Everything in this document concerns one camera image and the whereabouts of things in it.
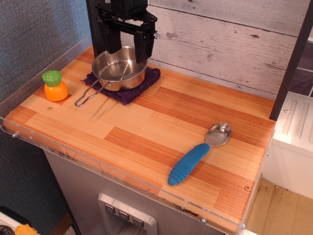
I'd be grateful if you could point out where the white toy appliance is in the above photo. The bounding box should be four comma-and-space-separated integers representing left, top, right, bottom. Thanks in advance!
261, 92, 313, 198

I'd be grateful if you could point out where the blue handled metal spoon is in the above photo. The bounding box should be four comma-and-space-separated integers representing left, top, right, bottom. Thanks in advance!
168, 122, 231, 186

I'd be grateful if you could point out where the yellow toy at corner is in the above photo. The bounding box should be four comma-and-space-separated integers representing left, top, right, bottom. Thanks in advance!
14, 224, 38, 235

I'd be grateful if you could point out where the clear acrylic table guard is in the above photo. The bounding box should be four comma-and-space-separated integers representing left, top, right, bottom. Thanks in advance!
0, 30, 274, 235

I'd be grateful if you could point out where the black vertical post right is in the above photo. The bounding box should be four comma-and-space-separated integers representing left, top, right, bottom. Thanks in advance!
269, 0, 313, 121

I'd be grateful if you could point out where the black vertical post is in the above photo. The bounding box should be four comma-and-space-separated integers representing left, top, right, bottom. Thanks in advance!
269, 0, 313, 121
86, 0, 106, 57

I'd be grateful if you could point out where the stainless steel pot with handle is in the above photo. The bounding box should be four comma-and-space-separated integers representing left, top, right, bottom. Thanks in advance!
75, 46, 148, 107

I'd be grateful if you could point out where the orange toy carrot green top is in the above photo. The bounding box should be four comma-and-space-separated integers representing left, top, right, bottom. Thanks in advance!
42, 70, 68, 102

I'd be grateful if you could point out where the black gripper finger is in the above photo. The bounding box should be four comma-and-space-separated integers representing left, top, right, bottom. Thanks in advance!
134, 31, 154, 64
105, 23, 122, 54

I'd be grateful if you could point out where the black vertical post left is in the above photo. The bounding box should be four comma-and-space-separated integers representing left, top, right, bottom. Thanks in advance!
86, 0, 106, 57

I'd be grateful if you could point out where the purple cloth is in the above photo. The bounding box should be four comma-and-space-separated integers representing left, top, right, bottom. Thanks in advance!
81, 67, 161, 105

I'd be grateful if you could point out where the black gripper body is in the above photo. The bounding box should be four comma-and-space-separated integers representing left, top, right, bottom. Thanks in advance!
95, 0, 157, 37

